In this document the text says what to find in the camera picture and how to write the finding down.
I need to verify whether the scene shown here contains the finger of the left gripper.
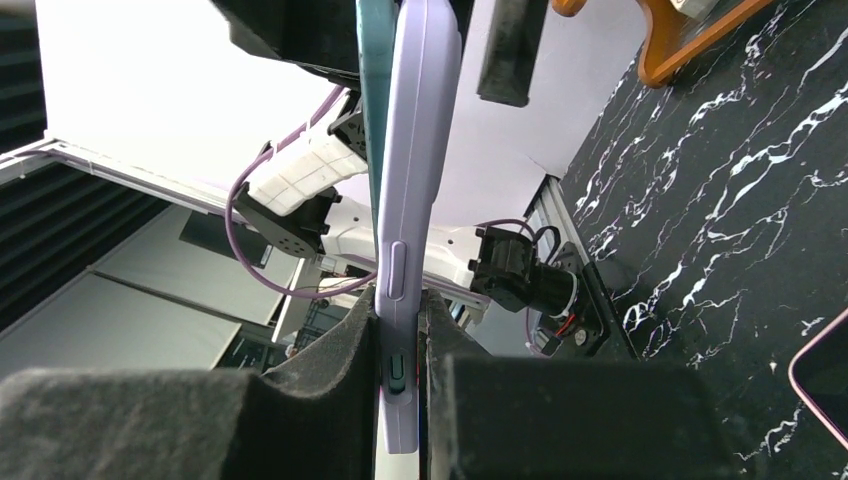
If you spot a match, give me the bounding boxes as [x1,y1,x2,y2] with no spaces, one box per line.
[212,0,360,90]
[477,0,549,108]

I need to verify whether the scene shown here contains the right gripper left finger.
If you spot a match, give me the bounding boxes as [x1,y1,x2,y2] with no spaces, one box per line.
[1,289,378,479]

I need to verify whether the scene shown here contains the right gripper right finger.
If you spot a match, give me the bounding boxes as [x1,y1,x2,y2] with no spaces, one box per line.
[419,290,739,479]

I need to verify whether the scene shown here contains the lilac phone case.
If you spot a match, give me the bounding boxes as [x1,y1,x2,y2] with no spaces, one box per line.
[374,0,462,454]

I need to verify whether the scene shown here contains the pink phone case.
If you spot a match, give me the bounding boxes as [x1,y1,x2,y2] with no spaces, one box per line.
[787,309,847,450]

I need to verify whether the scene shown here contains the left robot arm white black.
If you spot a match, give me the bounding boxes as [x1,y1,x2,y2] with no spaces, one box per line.
[217,1,580,326]

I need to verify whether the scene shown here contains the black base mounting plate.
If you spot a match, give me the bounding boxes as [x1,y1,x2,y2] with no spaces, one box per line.
[529,175,637,362]

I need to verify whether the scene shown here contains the orange wooden shelf rack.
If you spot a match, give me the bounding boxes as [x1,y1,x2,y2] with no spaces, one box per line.
[551,0,776,90]

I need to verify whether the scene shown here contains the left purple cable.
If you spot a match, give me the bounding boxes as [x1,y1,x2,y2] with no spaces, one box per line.
[224,84,538,299]

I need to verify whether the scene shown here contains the aluminium frame rail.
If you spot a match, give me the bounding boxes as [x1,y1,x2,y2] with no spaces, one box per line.
[1,138,226,215]

